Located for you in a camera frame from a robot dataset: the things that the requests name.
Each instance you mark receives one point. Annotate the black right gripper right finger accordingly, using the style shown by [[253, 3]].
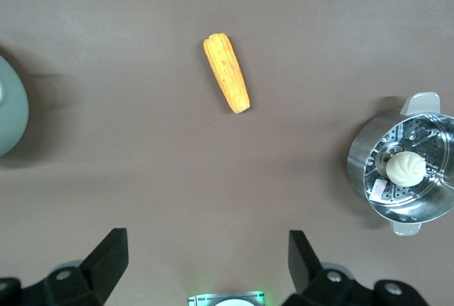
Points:
[[305, 267]]

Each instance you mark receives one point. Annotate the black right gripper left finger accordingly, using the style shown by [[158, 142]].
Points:
[[99, 263]]

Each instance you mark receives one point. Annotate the glass pot lid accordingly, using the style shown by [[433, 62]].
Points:
[[14, 114]]

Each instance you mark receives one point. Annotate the yellow corn cob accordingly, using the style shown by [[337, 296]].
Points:
[[227, 71]]

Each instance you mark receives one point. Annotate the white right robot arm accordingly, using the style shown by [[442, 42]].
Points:
[[234, 303]]

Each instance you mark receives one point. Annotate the stainless steel steamer pot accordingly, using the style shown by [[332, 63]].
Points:
[[358, 157]]

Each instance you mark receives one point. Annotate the white steamed bun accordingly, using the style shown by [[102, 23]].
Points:
[[405, 169]]

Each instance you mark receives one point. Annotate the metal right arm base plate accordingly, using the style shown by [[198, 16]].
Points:
[[198, 299]]

